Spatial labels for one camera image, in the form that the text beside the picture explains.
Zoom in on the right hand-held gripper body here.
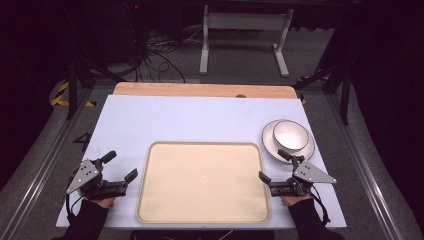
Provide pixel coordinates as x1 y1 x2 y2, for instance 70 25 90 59
269 155 338 198

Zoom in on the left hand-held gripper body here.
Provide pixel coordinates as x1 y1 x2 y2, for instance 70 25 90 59
65 158 129 201

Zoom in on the white bowl dark rim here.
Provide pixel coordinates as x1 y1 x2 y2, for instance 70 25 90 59
272 120 310 152

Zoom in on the white plate dark rim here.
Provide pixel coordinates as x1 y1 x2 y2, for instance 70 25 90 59
261 118 316 165

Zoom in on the beige plastic tray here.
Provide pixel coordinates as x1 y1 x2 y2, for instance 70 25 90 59
135 140 272 225

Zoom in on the person's right hand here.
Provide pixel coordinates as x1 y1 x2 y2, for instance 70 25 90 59
279 194 313 207

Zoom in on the person's left hand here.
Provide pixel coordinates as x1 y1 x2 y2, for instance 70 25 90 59
83 196 116 210

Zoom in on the white table cover board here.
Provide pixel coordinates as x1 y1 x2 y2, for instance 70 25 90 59
55 94 348 231

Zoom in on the black metal stand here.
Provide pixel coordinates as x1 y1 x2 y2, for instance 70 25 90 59
292 19 353 127
65 54 128 122

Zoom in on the wooden table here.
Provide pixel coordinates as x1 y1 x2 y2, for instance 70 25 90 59
112 81 299 100

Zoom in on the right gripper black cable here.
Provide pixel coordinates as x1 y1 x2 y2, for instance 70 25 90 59
302 185 332 226

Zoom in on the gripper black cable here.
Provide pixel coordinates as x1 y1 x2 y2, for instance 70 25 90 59
302 185 332 226
64 192 85 225

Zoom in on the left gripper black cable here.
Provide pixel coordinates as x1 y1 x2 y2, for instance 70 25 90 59
64 192 85 225

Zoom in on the aluminium floor rail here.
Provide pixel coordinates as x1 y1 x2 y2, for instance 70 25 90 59
324 93 406 240
0 87 96 240

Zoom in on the tangle of black floor cables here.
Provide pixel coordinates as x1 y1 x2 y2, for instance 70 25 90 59
128 19 205 84

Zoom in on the white metal stand frame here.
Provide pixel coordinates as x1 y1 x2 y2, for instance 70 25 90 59
198 4 295 79

